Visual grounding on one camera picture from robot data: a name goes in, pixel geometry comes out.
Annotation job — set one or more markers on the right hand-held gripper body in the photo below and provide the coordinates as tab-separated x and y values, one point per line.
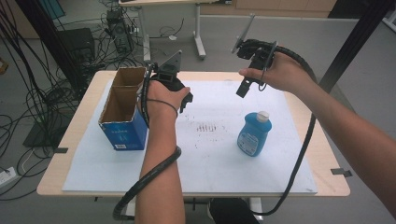
253	53

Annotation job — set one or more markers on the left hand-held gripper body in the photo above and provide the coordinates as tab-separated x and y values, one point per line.
169	79

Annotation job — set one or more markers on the blue bottle with white cap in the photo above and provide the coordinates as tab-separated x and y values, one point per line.
253	137

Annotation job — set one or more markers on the blue cardboard box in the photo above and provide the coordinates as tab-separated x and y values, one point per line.
124	133

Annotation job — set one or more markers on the person's left hand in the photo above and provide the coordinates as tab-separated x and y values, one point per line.
162	96

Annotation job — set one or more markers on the person's right hand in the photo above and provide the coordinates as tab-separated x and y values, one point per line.
283	74

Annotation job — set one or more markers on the wooden cabinet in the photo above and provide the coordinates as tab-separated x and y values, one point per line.
267	7

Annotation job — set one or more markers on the white desk with legs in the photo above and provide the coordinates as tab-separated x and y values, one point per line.
199	31

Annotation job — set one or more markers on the white paper mat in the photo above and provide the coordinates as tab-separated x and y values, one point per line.
211	168

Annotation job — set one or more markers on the black computer tower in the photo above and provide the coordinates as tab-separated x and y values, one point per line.
120	31

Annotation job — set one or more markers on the black equipment box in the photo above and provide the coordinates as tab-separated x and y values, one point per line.
77	42

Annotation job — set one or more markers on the white table leg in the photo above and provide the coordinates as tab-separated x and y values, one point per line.
130	207
256	205

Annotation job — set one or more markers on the person's dark trouser leg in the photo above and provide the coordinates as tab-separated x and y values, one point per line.
232	213

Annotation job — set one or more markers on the black table edge clip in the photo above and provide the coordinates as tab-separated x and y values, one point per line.
341	172
60	150

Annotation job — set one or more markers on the black floor plate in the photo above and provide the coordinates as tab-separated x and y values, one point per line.
37	135

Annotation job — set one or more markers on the white power strip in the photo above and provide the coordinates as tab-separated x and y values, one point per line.
7	176

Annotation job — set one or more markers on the black metal frame post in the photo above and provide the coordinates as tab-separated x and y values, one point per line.
351	46
53	40

